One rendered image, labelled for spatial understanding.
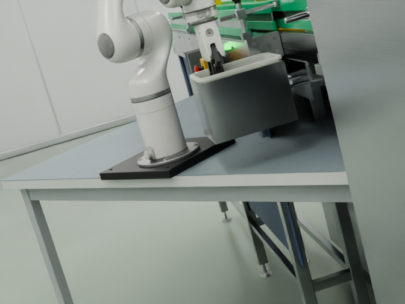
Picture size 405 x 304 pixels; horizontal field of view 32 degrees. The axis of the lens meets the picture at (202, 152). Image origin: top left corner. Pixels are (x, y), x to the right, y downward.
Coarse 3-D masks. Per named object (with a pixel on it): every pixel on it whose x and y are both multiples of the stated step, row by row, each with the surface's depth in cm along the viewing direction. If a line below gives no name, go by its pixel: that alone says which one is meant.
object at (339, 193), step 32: (32, 192) 258; (64, 192) 244; (96, 192) 232; (128, 192) 222; (160, 192) 212; (192, 192) 203; (224, 192) 195; (256, 192) 187; (288, 192) 180; (320, 192) 174; (32, 224) 264; (64, 288) 269
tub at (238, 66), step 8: (256, 56) 193; (264, 56) 192; (272, 56) 184; (280, 56) 179; (224, 64) 192; (232, 64) 192; (240, 64) 192; (248, 64) 193; (256, 64) 177; (264, 64) 177; (200, 72) 191; (208, 72) 191; (224, 72) 176; (232, 72) 176; (240, 72) 177; (200, 80) 176; (208, 80) 175
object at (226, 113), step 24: (264, 72) 178; (216, 96) 177; (240, 96) 178; (264, 96) 179; (288, 96) 180; (312, 96) 181; (216, 120) 178; (240, 120) 179; (264, 120) 180; (288, 120) 181
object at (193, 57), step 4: (184, 52) 268; (188, 52) 263; (192, 52) 261; (196, 52) 261; (200, 52) 261; (188, 56) 261; (192, 56) 261; (196, 56) 261; (200, 56) 262; (188, 60) 263; (192, 60) 262; (196, 60) 262; (188, 64) 266; (192, 64) 262; (196, 64) 262; (200, 64) 262; (192, 68) 262; (192, 72) 262
